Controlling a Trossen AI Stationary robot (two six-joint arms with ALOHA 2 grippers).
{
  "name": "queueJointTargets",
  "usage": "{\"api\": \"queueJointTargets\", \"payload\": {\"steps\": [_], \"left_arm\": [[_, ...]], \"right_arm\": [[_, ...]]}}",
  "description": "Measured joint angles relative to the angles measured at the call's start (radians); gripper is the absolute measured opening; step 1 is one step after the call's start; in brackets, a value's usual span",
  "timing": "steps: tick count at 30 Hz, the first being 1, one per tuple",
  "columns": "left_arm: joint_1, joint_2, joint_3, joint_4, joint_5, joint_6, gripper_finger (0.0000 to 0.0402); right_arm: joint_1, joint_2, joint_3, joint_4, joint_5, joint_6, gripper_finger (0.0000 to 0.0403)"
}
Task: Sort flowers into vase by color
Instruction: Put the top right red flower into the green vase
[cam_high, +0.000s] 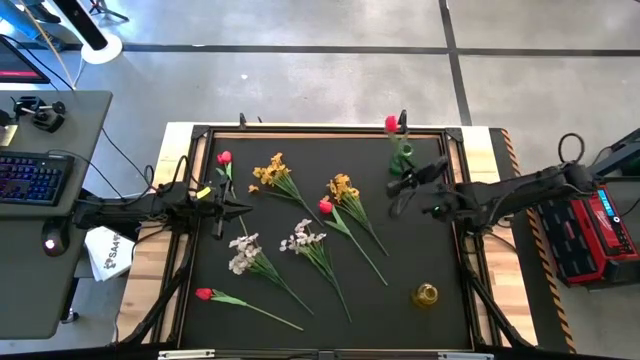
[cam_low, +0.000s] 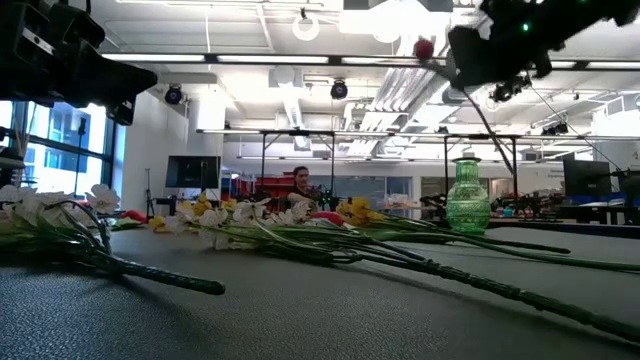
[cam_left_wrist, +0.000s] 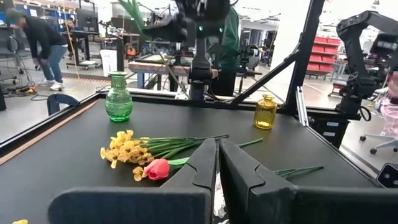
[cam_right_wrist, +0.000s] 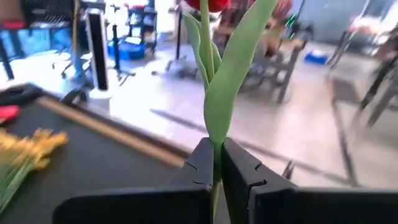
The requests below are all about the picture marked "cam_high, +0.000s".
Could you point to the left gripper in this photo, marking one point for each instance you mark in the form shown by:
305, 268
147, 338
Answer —
210, 207

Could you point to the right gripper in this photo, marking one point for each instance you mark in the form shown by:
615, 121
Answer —
452, 202

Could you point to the white artificial flower bunch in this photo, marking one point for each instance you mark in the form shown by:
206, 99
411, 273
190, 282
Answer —
242, 255
302, 240

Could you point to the red artificial tulip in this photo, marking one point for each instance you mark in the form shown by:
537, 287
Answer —
391, 123
224, 157
326, 206
204, 294

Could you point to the yellow artificial flower bunch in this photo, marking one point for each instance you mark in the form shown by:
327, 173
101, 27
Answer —
342, 187
272, 172

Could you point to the yellow glass vase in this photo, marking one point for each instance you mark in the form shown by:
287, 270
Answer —
425, 295

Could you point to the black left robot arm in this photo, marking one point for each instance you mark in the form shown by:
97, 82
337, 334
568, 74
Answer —
125, 207

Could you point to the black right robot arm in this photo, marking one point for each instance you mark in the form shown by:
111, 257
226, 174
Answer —
515, 192

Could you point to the green glass vase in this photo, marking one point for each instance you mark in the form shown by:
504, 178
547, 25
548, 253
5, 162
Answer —
398, 162

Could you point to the loose yellow blossom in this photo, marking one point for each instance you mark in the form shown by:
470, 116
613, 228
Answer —
253, 188

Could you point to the black table mat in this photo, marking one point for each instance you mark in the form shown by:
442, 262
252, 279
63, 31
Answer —
425, 250

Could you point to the white printed paper bag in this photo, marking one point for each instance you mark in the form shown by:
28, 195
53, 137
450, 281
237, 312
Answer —
107, 255

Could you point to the black computer mouse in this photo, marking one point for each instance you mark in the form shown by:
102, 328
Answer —
55, 237

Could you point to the hazard-striped black floor mat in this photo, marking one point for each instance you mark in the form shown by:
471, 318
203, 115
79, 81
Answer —
542, 320

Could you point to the white round stand base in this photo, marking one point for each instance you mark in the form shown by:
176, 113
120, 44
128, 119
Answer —
112, 52

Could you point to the black computer keyboard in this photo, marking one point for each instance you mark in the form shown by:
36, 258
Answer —
35, 177

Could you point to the black equipment stand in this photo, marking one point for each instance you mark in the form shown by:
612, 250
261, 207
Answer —
620, 152

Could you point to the grey desk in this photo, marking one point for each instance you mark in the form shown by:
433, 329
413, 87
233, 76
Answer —
30, 280

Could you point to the black stand column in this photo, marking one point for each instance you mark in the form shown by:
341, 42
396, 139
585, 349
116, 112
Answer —
82, 25

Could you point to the black tripod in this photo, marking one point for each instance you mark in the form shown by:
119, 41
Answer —
102, 7

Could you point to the black desk monitor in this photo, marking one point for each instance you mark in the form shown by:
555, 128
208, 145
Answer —
17, 62

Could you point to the black frame clamp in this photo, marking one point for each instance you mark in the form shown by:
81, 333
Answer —
242, 121
403, 120

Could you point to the black aluminium table frame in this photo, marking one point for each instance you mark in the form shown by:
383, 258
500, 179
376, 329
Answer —
200, 132

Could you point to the black clamp mount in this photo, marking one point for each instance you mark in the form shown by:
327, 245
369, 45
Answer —
47, 120

